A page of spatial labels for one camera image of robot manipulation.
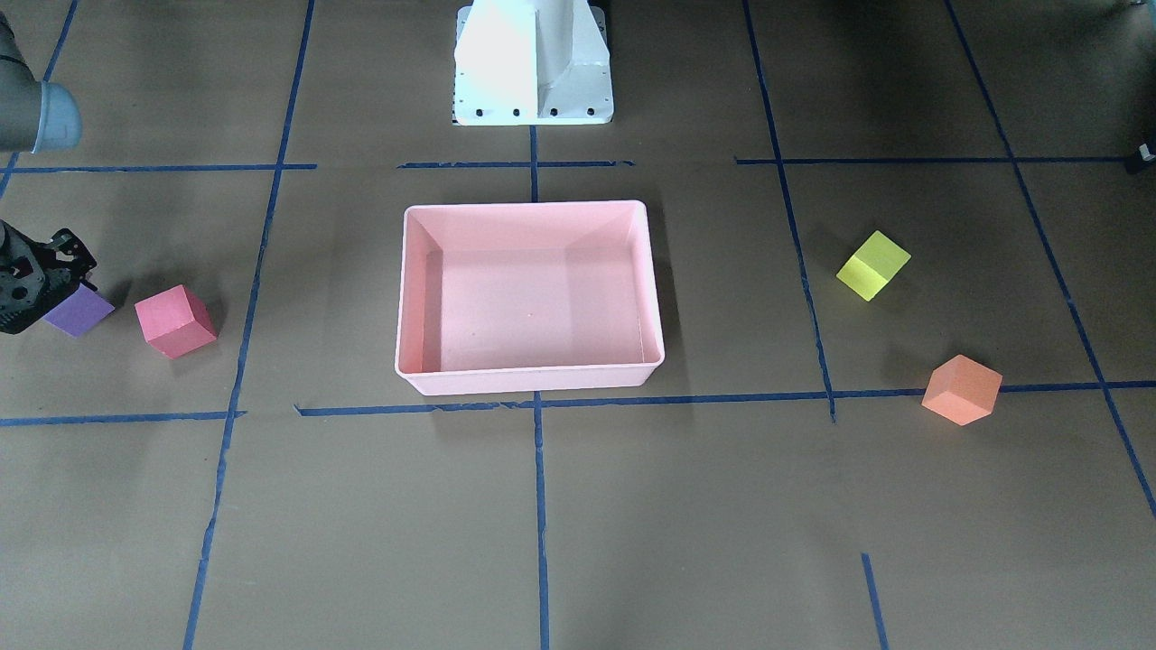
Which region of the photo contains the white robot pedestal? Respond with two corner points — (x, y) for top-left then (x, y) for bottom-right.
(452, 1), (615, 126)

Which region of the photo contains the orange foam block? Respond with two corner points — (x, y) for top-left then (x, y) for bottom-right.
(921, 355), (1003, 424)

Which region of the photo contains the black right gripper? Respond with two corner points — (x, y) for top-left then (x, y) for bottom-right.
(1, 221), (98, 337)

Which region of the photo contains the purple foam block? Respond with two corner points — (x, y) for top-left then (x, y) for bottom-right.
(42, 283), (114, 339)

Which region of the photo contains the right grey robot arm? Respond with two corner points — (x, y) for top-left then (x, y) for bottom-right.
(1, 15), (98, 337)

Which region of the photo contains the pink plastic bin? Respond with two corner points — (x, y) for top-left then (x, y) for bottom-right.
(394, 200), (666, 396)

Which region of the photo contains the pink foam block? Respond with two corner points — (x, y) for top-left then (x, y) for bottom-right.
(134, 285), (218, 359)

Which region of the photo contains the yellow foam block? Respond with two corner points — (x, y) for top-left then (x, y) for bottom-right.
(835, 230), (912, 302)

